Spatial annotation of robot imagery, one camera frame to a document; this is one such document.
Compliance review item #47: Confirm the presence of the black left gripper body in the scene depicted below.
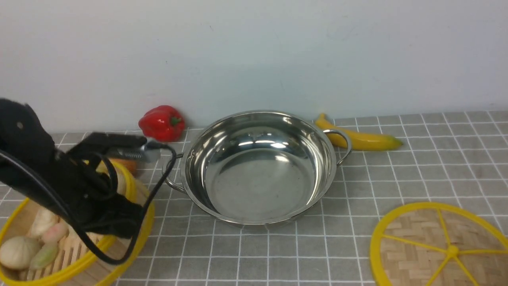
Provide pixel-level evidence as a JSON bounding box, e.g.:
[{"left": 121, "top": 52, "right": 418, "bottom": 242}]
[{"left": 60, "top": 159, "right": 144, "bottom": 239}]

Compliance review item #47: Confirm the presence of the yellow-rimmed bamboo steamer basket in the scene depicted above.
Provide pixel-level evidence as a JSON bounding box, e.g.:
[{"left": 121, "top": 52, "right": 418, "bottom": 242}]
[{"left": 1, "top": 163, "right": 155, "bottom": 286}]

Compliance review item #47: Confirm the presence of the yellow bamboo steamer lid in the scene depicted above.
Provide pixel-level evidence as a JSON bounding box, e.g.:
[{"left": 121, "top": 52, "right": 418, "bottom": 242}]
[{"left": 369, "top": 202, "right": 508, "bottom": 286}]

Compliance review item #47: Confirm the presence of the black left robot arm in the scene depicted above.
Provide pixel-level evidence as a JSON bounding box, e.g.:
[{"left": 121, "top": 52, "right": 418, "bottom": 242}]
[{"left": 0, "top": 98, "right": 142, "bottom": 239}]

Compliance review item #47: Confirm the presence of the stainless steel pot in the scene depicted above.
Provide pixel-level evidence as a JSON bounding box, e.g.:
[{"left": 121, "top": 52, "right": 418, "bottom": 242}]
[{"left": 163, "top": 110, "right": 353, "bottom": 229}]

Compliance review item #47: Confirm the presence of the brown potato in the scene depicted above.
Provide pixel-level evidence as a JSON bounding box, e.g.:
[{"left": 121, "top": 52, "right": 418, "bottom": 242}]
[{"left": 109, "top": 158, "right": 138, "bottom": 177}]

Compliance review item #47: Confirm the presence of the pink dumpling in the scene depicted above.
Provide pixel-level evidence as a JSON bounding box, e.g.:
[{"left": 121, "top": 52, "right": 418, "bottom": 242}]
[{"left": 40, "top": 222, "right": 69, "bottom": 244}]

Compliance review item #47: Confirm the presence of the white dumpling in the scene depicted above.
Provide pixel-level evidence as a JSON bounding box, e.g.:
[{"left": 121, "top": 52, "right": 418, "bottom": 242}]
[{"left": 27, "top": 207, "right": 59, "bottom": 239}]

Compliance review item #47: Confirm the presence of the green dumpling middle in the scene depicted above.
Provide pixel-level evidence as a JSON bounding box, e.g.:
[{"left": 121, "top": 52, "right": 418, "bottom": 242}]
[{"left": 29, "top": 242, "right": 59, "bottom": 270}]

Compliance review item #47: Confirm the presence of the white steamed bun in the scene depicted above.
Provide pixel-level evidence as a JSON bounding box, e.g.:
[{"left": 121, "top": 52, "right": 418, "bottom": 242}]
[{"left": 0, "top": 236, "right": 41, "bottom": 270}]

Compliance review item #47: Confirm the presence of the red bell pepper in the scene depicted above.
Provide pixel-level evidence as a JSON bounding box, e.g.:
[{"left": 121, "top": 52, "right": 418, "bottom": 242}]
[{"left": 138, "top": 105, "right": 185, "bottom": 143}]

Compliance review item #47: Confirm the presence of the yellow banana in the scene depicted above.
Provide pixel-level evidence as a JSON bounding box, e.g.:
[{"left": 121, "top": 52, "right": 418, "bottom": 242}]
[{"left": 314, "top": 113, "right": 404, "bottom": 151}]

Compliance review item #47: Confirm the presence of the black left camera cable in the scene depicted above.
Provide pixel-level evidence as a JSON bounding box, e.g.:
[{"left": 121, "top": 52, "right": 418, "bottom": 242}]
[{"left": 0, "top": 143, "right": 177, "bottom": 265}]

